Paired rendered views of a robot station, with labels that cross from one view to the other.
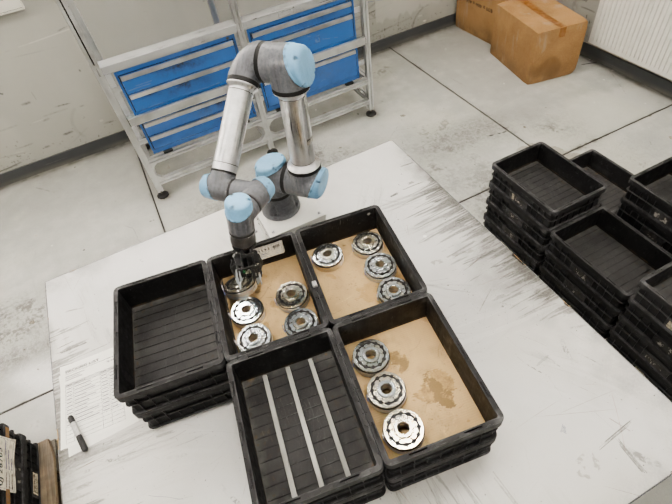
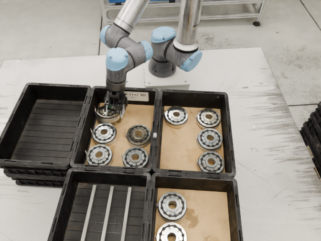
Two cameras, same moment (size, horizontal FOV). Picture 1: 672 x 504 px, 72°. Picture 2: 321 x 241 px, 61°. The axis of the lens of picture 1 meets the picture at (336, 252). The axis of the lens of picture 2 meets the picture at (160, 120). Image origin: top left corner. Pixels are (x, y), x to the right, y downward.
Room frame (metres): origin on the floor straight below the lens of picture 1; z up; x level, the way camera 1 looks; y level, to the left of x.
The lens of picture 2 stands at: (0.32, -0.08, 1.81)
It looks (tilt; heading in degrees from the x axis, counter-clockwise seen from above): 54 degrees down; 15
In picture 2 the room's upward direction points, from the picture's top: straight up
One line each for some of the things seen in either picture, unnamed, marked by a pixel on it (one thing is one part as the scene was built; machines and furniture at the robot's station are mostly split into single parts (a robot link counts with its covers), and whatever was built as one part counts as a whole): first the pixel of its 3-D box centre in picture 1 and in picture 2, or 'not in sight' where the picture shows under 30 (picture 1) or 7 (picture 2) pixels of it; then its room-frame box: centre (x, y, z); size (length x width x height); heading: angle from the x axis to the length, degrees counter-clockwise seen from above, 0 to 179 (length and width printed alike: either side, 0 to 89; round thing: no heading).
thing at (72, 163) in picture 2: (263, 291); (119, 125); (0.88, 0.24, 0.92); 0.40 x 0.30 x 0.02; 11
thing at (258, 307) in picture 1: (246, 310); (104, 132); (0.86, 0.30, 0.86); 0.10 x 0.10 x 0.01
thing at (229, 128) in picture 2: (356, 260); (193, 129); (0.93, -0.06, 0.92); 0.40 x 0.30 x 0.02; 11
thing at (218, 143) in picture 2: (380, 265); (209, 138); (0.95, -0.13, 0.86); 0.10 x 0.10 x 0.01
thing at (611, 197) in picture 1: (594, 196); not in sight; (1.64, -1.37, 0.26); 0.40 x 0.30 x 0.23; 19
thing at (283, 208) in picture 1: (278, 198); (162, 60); (1.37, 0.18, 0.85); 0.15 x 0.15 x 0.10
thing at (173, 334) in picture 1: (172, 333); (50, 128); (0.82, 0.53, 0.87); 0.40 x 0.30 x 0.11; 11
